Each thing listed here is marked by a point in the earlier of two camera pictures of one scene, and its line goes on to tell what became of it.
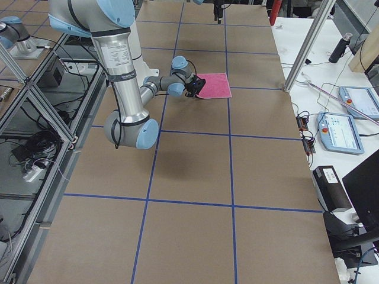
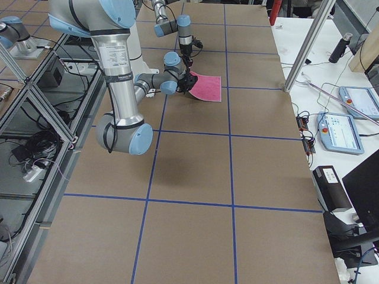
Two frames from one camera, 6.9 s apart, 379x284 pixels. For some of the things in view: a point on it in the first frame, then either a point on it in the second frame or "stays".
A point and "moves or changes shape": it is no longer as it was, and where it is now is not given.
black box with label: [331, 193] stays
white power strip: [33, 173] stays
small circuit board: [307, 142] stays
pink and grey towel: [217, 86] moves or changes shape
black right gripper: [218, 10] to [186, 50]
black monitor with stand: [353, 247] stays
